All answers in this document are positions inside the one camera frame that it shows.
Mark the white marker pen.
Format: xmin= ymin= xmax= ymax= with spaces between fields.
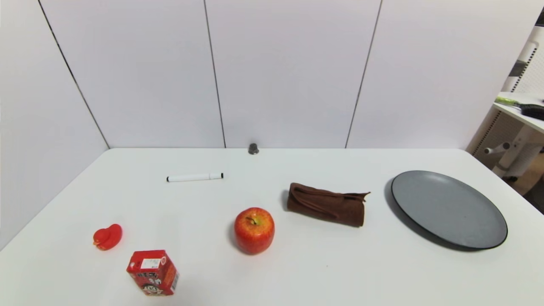
xmin=166 ymin=172 xmax=224 ymax=183

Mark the red milk carton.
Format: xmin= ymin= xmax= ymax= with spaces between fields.
xmin=126 ymin=249 xmax=179 ymax=297

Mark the white side table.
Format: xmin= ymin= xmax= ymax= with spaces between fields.
xmin=484 ymin=92 xmax=544 ymax=178

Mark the black brush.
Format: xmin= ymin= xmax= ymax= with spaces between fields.
xmin=520 ymin=103 xmax=544 ymax=121

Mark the red rubber duck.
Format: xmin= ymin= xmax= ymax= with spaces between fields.
xmin=93 ymin=224 xmax=123 ymax=251

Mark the gray round plate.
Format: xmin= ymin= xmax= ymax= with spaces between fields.
xmin=391 ymin=170 xmax=509 ymax=250

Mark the red apple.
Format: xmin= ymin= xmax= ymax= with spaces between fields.
xmin=234 ymin=207 xmax=275 ymax=255

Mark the brown cloth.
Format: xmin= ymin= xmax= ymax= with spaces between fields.
xmin=287 ymin=182 xmax=371 ymax=228

